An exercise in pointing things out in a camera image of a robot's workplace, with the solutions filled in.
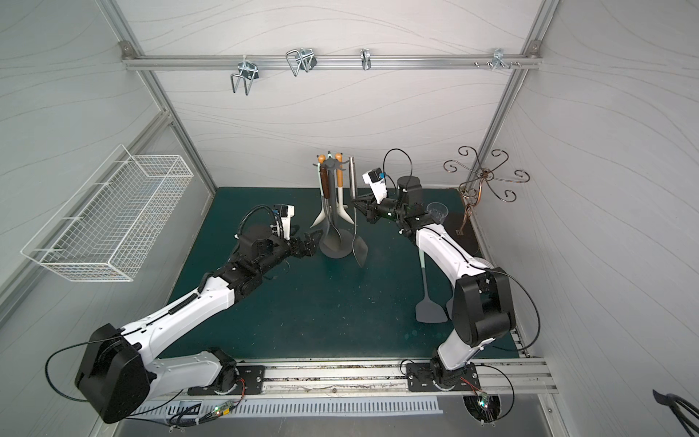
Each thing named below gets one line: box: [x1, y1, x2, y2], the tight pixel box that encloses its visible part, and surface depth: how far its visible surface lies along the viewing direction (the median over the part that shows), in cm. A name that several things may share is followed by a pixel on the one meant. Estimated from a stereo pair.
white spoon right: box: [336, 174, 355, 225], surface depth 90 cm
